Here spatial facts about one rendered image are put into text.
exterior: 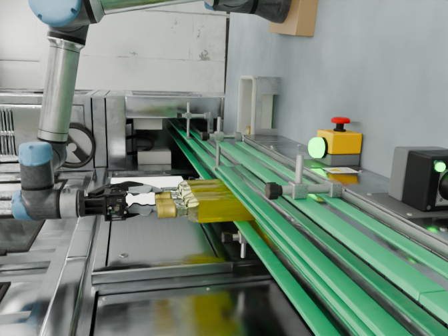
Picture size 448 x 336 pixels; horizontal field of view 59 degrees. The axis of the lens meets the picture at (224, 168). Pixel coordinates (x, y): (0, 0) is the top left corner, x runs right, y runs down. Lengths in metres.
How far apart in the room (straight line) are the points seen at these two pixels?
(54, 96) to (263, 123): 0.63
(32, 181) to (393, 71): 0.83
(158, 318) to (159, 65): 4.10
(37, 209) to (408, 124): 0.84
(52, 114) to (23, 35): 4.26
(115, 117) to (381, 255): 1.70
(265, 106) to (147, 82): 3.57
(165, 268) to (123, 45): 3.98
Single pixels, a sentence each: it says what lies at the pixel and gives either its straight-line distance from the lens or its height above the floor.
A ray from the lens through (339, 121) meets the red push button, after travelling 0.86.
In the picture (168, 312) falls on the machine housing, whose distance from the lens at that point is 0.90.
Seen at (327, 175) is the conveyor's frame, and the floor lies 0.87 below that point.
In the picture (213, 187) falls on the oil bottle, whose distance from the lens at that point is 1.11.
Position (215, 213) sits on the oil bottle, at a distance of 0.99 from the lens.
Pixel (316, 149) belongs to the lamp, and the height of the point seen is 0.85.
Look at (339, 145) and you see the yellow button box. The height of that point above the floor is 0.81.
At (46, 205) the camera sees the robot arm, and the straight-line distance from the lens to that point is 1.06.
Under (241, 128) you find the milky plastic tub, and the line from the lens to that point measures 1.45.
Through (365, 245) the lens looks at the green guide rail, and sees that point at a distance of 0.52.
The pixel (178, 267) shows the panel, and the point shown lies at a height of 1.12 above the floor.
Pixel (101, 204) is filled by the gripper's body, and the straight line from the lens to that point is 1.06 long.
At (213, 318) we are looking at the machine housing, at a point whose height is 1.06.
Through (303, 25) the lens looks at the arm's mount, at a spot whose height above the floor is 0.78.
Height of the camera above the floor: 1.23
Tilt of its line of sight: 14 degrees down
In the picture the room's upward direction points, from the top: 91 degrees counter-clockwise
